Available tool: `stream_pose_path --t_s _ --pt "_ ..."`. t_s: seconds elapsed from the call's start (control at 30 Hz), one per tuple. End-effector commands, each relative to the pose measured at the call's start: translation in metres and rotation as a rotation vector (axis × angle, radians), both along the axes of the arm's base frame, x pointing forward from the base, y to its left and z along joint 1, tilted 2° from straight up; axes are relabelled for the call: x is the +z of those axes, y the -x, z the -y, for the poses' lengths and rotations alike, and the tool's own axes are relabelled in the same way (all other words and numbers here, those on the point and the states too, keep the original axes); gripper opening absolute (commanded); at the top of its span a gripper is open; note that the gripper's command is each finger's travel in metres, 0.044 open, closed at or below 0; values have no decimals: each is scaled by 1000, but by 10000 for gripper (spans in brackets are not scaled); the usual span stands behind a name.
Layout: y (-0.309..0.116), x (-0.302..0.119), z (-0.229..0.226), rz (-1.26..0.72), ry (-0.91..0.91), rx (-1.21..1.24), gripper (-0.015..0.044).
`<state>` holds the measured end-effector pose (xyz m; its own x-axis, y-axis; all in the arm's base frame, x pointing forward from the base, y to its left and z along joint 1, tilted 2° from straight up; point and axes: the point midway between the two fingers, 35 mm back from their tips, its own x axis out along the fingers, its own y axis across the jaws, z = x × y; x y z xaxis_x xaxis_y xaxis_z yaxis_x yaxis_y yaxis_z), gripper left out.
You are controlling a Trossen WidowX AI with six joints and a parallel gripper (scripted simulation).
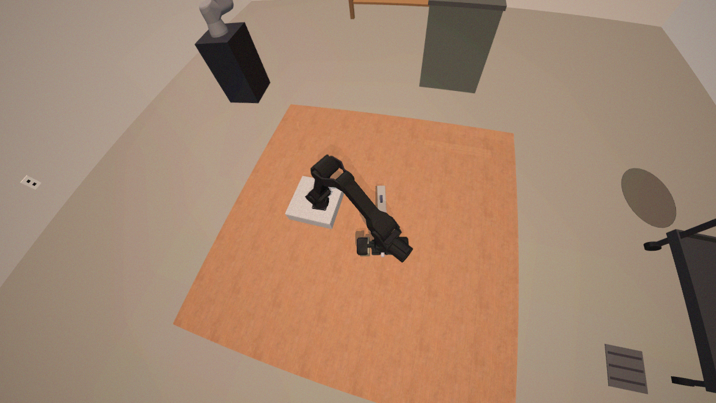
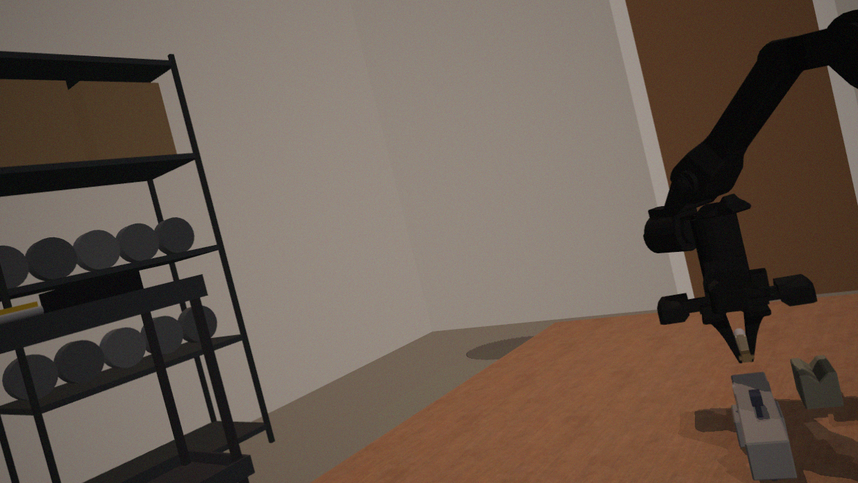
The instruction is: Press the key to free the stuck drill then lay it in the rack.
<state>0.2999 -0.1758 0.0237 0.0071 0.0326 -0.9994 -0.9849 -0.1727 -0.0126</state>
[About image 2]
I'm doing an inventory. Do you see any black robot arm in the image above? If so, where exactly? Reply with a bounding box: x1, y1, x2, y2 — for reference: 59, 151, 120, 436
643, 10, 858, 315

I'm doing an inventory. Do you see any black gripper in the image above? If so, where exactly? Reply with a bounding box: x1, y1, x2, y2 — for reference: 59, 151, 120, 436
657, 245, 818, 363

